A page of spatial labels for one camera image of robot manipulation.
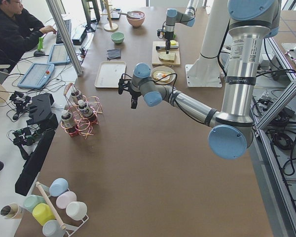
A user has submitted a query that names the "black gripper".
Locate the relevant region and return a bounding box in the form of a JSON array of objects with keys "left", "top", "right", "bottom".
[
  {"left": 165, "top": 38, "right": 171, "bottom": 54},
  {"left": 127, "top": 81, "right": 141, "bottom": 109}
]

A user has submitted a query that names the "bread slice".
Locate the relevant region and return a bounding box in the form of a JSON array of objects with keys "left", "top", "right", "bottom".
[
  {"left": 152, "top": 71, "right": 171, "bottom": 82},
  {"left": 158, "top": 51, "right": 176, "bottom": 62}
]

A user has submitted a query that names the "white round plate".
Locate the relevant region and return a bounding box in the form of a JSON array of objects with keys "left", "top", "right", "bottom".
[{"left": 150, "top": 66, "right": 175, "bottom": 85}]

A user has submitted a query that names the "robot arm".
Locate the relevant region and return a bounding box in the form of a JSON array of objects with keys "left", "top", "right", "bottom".
[
  {"left": 118, "top": 0, "right": 281, "bottom": 159},
  {"left": 164, "top": 6, "right": 196, "bottom": 54}
]

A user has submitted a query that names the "cream rabbit tray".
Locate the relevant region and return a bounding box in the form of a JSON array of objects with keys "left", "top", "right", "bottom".
[{"left": 94, "top": 61, "right": 126, "bottom": 89}]

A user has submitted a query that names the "fried egg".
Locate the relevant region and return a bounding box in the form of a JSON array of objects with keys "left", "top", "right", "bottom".
[{"left": 153, "top": 71, "right": 167, "bottom": 79}]

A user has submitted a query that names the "pink bowl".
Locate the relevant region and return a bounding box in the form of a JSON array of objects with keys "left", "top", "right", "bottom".
[{"left": 126, "top": 11, "right": 145, "bottom": 27}]

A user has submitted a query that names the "light green bowl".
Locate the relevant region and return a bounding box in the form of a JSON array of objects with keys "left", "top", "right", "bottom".
[{"left": 111, "top": 32, "right": 125, "bottom": 44}]

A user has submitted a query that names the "grey folded cloth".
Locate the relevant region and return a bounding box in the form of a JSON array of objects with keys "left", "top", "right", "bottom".
[{"left": 107, "top": 48, "right": 121, "bottom": 60}]

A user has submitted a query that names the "tea bottle lower left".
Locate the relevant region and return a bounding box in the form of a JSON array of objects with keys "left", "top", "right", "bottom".
[{"left": 78, "top": 100, "right": 93, "bottom": 118}]

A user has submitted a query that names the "tea bottle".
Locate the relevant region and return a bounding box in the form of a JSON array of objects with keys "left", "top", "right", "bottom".
[
  {"left": 71, "top": 90, "right": 81, "bottom": 105},
  {"left": 78, "top": 100, "right": 93, "bottom": 118},
  {"left": 61, "top": 110, "right": 76, "bottom": 135}
]

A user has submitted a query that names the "wooden stand round base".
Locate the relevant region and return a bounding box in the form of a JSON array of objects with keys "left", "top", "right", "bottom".
[{"left": 102, "top": 0, "right": 118, "bottom": 32}]

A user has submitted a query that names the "tea bottle upper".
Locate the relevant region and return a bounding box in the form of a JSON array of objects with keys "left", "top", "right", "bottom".
[{"left": 71, "top": 90, "right": 81, "bottom": 105}]

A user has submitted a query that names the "tea bottle lower right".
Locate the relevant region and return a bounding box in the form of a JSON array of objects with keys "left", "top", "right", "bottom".
[{"left": 61, "top": 110, "right": 76, "bottom": 135}]

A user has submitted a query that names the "blue teach pendant far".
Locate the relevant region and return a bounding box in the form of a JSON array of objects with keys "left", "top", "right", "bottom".
[{"left": 47, "top": 44, "right": 71, "bottom": 65}]

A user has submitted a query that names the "blue teach pendant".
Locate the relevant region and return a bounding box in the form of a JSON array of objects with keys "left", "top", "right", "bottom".
[
  {"left": 47, "top": 44, "right": 71, "bottom": 65},
  {"left": 17, "top": 63, "right": 55, "bottom": 89}
]

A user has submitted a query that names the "black gripper stand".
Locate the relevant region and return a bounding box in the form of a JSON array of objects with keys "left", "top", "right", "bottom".
[{"left": 27, "top": 92, "right": 59, "bottom": 131}]

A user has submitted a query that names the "blue teach pendant near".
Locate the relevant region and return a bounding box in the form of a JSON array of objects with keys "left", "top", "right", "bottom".
[{"left": 17, "top": 63, "right": 55, "bottom": 89}]

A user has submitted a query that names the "black keyboard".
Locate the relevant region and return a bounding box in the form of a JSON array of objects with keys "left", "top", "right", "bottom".
[{"left": 55, "top": 19, "right": 72, "bottom": 44}]

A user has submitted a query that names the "blue cup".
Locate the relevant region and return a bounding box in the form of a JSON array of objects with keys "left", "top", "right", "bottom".
[{"left": 49, "top": 178, "right": 69, "bottom": 197}]

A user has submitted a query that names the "pink cup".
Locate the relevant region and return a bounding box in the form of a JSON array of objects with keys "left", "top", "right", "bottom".
[{"left": 56, "top": 191, "right": 77, "bottom": 209}]

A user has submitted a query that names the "black bar device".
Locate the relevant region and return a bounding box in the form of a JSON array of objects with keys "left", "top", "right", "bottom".
[{"left": 15, "top": 129, "right": 55, "bottom": 196}]

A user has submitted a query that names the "white cup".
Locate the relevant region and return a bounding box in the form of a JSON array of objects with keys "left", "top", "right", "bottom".
[{"left": 66, "top": 201, "right": 87, "bottom": 221}]

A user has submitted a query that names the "white cup rack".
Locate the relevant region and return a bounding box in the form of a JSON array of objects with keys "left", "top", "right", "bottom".
[{"left": 35, "top": 181, "right": 89, "bottom": 237}]

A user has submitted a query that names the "seated person black jacket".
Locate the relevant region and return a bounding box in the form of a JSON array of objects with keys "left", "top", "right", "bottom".
[{"left": 0, "top": 0, "right": 56, "bottom": 72}]

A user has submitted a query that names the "mint green cup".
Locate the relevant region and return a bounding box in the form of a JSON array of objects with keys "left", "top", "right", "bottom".
[{"left": 23, "top": 195, "right": 46, "bottom": 213}]

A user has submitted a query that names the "yellow cup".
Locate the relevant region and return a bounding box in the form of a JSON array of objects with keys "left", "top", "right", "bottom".
[{"left": 32, "top": 203, "right": 56, "bottom": 226}]

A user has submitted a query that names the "grey cup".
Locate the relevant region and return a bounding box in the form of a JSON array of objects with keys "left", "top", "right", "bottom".
[{"left": 42, "top": 220, "right": 65, "bottom": 237}]

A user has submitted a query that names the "paper cup steel insert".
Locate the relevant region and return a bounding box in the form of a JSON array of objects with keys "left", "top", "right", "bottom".
[{"left": 0, "top": 203, "right": 24, "bottom": 219}]

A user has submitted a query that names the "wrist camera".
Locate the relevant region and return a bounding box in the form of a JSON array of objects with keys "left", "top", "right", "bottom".
[
  {"left": 157, "top": 29, "right": 165, "bottom": 39},
  {"left": 118, "top": 78, "right": 131, "bottom": 95}
]

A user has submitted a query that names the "copper wire bottle rack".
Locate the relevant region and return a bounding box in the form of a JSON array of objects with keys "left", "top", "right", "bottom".
[{"left": 61, "top": 82, "right": 103, "bottom": 139}]

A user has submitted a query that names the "aluminium frame post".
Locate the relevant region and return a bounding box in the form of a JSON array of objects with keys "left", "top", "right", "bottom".
[{"left": 46, "top": 0, "right": 83, "bottom": 76}]

